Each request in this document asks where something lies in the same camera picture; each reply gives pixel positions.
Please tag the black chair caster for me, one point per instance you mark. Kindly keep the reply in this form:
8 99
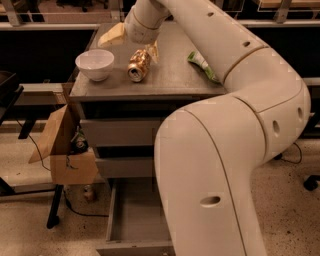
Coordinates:
311 183

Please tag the orange soda can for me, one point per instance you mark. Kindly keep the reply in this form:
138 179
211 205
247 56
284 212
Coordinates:
138 66

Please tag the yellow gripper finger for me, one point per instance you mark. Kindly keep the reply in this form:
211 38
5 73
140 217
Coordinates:
114 36
152 50

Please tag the small can on floor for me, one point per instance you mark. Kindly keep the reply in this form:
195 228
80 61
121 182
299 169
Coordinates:
89 193

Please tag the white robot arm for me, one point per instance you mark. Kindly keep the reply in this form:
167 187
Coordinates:
205 152

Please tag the grey top drawer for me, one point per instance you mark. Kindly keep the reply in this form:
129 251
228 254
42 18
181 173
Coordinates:
120 132

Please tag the grey middle drawer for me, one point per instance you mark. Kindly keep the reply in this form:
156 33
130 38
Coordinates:
132 167

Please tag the green snack bag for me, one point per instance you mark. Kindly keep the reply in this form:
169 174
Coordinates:
196 58

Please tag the grey drawer cabinet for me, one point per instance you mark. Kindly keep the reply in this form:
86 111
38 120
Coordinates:
120 115

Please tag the brown cardboard box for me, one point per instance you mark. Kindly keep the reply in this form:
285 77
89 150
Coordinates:
55 144

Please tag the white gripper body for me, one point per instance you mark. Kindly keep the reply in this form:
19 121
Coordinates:
139 29

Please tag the black table leg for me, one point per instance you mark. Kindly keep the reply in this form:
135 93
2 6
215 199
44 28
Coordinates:
53 218

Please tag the grey open bottom drawer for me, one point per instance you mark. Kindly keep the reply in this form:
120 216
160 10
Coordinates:
136 224

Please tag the white ceramic bowl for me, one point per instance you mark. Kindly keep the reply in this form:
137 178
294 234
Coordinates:
96 64

